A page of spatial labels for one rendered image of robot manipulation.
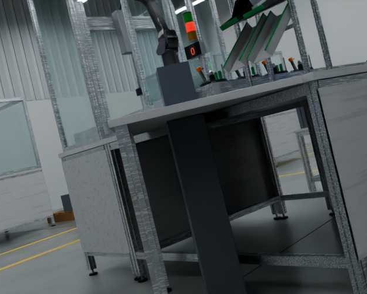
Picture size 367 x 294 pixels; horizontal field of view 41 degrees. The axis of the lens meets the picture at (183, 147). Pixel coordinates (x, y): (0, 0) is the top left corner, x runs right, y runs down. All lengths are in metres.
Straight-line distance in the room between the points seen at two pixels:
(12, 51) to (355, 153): 10.32
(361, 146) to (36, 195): 6.18
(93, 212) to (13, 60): 8.67
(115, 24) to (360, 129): 2.08
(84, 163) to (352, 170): 1.82
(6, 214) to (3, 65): 4.84
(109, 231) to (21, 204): 4.48
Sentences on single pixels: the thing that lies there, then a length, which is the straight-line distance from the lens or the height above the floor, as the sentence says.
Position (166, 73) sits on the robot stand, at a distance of 2.11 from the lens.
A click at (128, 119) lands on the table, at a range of 1.71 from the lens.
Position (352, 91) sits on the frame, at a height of 0.76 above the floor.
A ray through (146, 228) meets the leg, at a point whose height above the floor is 0.46.
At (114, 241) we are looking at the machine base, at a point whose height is 0.24.
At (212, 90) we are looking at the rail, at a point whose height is 0.93.
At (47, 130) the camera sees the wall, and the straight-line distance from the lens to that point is 11.65.
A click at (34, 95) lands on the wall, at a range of 11.68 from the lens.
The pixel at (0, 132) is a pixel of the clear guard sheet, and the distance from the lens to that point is 7.56.
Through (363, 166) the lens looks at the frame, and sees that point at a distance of 1.98.
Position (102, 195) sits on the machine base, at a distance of 3.09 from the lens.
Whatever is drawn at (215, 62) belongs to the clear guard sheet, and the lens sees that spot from 3.93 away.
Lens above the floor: 0.71
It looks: level
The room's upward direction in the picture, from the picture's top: 14 degrees counter-clockwise
